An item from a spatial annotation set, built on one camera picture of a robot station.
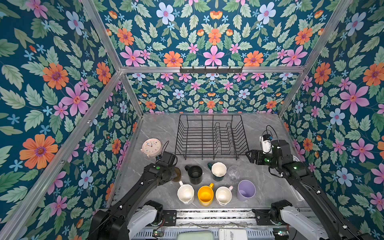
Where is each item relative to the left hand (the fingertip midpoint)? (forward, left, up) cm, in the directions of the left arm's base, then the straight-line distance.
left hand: (174, 172), depth 82 cm
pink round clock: (+21, +17, -5) cm, 27 cm away
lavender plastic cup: (-11, -39, -3) cm, 41 cm away
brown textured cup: (-1, -3, -1) cm, 3 cm away
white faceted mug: (-10, -6, -5) cm, 13 cm away
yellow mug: (-11, -17, -6) cm, 21 cm away
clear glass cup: (-2, -34, -2) cm, 34 cm away
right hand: (+4, -42, +11) cm, 44 cm away
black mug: (0, -11, -4) cm, 12 cm away
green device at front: (-29, -11, -3) cm, 31 cm away
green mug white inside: (+1, -25, -4) cm, 26 cm away
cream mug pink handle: (-13, -26, -5) cm, 30 cm away
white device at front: (-30, -28, -5) cm, 41 cm away
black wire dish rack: (+27, -20, -6) cm, 34 cm away
